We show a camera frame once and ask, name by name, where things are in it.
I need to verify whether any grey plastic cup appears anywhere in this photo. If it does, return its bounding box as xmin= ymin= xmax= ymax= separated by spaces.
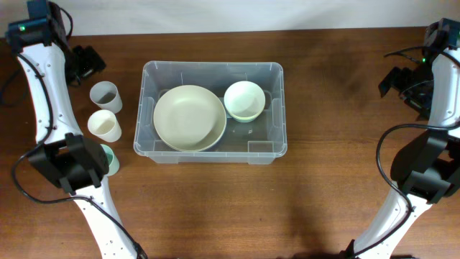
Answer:
xmin=90 ymin=81 xmax=123 ymax=114

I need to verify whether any cream plastic cup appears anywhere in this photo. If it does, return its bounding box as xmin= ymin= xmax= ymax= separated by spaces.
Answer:
xmin=87 ymin=109 xmax=122 ymax=142

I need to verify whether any mint green plastic cup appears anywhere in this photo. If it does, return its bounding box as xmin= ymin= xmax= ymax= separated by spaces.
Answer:
xmin=101 ymin=144 xmax=120 ymax=176

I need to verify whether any cream plate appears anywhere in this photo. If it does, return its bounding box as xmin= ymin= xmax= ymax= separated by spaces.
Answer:
xmin=152 ymin=85 xmax=227 ymax=152

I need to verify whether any mint green small bowl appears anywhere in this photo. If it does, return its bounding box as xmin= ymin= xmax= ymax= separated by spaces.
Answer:
xmin=232 ymin=115 xmax=259 ymax=123

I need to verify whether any white small bowl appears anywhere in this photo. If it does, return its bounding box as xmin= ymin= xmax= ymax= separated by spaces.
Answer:
xmin=224 ymin=81 xmax=266 ymax=117

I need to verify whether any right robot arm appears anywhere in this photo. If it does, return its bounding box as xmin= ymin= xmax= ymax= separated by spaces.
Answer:
xmin=339 ymin=18 xmax=459 ymax=258

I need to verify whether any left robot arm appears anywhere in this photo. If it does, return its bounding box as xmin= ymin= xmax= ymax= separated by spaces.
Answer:
xmin=5 ymin=0 xmax=147 ymax=258

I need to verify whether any clear plastic storage bin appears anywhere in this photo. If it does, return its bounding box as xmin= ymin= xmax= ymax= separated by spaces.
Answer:
xmin=134 ymin=61 xmax=288 ymax=165

